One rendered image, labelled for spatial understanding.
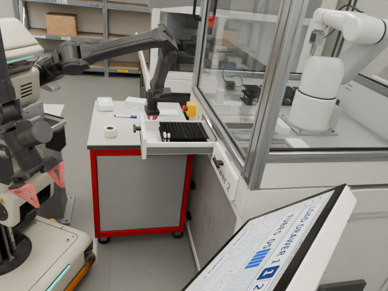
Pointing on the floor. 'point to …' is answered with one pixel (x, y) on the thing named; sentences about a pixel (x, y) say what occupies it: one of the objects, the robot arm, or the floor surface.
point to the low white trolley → (135, 178)
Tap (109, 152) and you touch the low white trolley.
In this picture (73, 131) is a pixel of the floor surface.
